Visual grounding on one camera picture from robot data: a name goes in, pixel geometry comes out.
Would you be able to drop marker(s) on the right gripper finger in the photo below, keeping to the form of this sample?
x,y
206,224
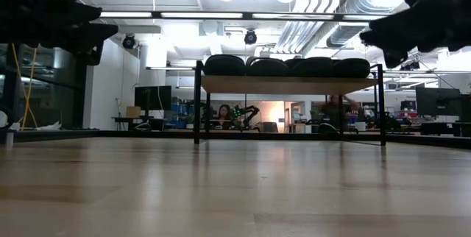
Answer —
x,y
404,29
395,56

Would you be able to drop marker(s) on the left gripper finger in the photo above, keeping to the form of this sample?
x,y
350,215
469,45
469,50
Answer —
x,y
77,13
84,38

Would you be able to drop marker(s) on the black rubber slide sandal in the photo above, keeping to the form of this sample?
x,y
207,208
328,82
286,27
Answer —
x,y
266,68
351,68
224,66
314,67

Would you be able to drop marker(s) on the wooden shelf black metal legs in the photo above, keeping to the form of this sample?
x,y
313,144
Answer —
x,y
287,85

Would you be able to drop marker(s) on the black ceiling spotlight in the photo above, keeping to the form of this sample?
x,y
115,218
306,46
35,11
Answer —
x,y
129,41
250,37
413,66

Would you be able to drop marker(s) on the small black box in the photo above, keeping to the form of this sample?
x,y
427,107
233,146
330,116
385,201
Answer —
x,y
407,105

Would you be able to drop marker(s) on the red box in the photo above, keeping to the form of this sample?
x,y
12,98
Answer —
x,y
406,113

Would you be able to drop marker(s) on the black computer monitor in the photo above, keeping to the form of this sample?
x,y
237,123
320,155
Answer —
x,y
152,98
438,101

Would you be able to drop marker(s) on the person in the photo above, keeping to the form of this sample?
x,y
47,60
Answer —
x,y
224,112
333,106

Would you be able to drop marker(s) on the dark background desk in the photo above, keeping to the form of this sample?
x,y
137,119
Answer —
x,y
445,128

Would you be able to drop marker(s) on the cardboard box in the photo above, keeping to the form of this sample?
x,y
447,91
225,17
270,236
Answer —
x,y
133,112

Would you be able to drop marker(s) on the white crumpled cloth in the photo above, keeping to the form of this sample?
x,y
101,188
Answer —
x,y
49,127

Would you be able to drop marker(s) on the blue storage bins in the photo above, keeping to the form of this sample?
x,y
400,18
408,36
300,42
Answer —
x,y
180,109

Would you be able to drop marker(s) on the long overhead light bar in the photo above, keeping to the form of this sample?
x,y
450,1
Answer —
x,y
202,15

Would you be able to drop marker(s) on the grey office chair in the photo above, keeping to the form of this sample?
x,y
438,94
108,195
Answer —
x,y
269,127

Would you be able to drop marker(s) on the black aluminium table frame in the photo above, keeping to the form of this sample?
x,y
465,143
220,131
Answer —
x,y
110,134

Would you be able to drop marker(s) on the small white post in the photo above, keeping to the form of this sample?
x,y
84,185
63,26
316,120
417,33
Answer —
x,y
10,137

